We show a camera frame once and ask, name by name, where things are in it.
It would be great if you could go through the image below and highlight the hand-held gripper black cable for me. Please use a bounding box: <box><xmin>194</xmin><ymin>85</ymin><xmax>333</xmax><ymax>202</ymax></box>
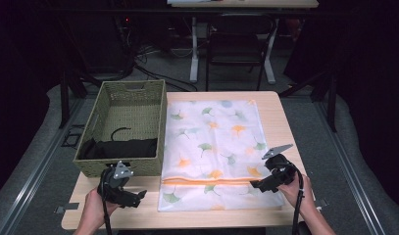
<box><xmin>290</xmin><ymin>167</ymin><xmax>307</xmax><ymax>235</ymax></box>
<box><xmin>99</xmin><ymin>169</ymin><xmax>114</xmax><ymax>235</ymax></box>

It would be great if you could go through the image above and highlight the black floor cable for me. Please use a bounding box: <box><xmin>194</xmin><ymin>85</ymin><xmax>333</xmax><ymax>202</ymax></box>
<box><xmin>132</xmin><ymin>63</ymin><xmax>199</xmax><ymax>92</ymax></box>

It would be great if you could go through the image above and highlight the white leaf-print mesh laundry bag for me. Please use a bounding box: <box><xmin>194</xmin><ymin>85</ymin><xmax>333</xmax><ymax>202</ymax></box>
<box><xmin>157</xmin><ymin>99</ymin><xmax>285</xmax><ymax>212</ymax></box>

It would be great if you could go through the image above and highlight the metal floor rail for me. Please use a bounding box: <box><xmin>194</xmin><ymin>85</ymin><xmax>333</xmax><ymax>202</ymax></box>
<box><xmin>0</xmin><ymin>97</ymin><xmax>87</xmax><ymax>235</ymax></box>
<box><xmin>313</xmin><ymin>97</ymin><xmax>387</xmax><ymax>235</ymax></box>

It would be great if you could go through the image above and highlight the grey metal table clip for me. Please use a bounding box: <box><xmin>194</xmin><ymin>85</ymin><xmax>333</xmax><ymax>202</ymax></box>
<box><xmin>54</xmin><ymin>202</ymin><xmax>80</xmax><ymax>215</ymax></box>
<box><xmin>313</xmin><ymin>198</ymin><xmax>328</xmax><ymax>211</ymax></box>

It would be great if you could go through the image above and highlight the dark equipment with red light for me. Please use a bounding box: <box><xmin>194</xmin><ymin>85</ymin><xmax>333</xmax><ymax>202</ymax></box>
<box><xmin>66</xmin><ymin>13</ymin><xmax>136</xmax><ymax>75</ymax></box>

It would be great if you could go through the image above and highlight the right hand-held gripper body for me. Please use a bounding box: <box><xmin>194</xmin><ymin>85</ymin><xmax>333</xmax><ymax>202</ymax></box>
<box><xmin>261</xmin><ymin>143</ymin><xmax>299</xmax><ymax>194</ymax></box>

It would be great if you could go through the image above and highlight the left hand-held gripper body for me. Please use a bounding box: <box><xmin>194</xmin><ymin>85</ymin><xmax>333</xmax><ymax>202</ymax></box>
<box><xmin>97</xmin><ymin>160</ymin><xmax>138</xmax><ymax>208</ymax></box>

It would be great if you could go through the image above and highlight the green woven basket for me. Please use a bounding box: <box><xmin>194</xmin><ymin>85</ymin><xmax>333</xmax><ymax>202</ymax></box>
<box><xmin>73</xmin><ymin>78</ymin><xmax>168</xmax><ymax>178</ymax></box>

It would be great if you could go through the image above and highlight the person's right hand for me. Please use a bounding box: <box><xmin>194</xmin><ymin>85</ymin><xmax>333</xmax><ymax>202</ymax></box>
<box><xmin>278</xmin><ymin>172</ymin><xmax>317</xmax><ymax>213</ymax></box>

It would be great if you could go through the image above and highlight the left hand-held gripper black cable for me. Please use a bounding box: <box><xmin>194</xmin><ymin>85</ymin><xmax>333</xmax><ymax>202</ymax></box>
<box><xmin>99</xmin><ymin>169</ymin><xmax>114</xmax><ymax>235</ymax></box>

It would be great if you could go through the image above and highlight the black folding chair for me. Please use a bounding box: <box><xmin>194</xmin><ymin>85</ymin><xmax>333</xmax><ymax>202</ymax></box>
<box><xmin>205</xmin><ymin>14</ymin><xmax>277</xmax><ymax>92</ymax></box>

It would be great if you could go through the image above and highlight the person's left hand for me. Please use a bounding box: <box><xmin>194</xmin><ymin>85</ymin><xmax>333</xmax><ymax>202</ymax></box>
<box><xmin>83</xmin><ymin>187</ymin><xmax>123</xmax><ymax>228</ymax></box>

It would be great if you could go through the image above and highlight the right hand-held gripper black cable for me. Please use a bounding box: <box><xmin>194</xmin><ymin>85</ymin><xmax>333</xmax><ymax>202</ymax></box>
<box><xmin>290</xmin><ymin>167</ymin><xmax>307</xmax><ymax>235</ymax></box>

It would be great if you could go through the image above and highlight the black metal stand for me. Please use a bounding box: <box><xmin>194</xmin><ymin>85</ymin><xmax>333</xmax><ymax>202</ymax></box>
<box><xmin>278</xmin><ymin>70</ymin><xmax>338</xmax><ymax>133</ymax></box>
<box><xmin>58</xmin><ymin>70</ymin><xmax>90</xmax><ymax>130</ymax></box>

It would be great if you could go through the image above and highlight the black wire frame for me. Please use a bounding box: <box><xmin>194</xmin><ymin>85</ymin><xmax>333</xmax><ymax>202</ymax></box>
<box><xmin>60</xmin><ymin>124</ymin><xmax>86</xmax><ymax>150</ymax></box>

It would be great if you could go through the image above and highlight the black cloth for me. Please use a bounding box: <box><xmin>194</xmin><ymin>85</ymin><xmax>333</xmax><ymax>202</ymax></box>
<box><xmin>78</xmin><ymin>126</ymin><xmax>159</xmax><ymax>161</ymax></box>

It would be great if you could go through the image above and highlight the wooden desk with white legs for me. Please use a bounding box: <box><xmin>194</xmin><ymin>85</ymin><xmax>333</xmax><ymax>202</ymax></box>
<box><xmin>167</xmin><ymin>0</ymin><xmax>320</xmax><ymax>86</ymax></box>

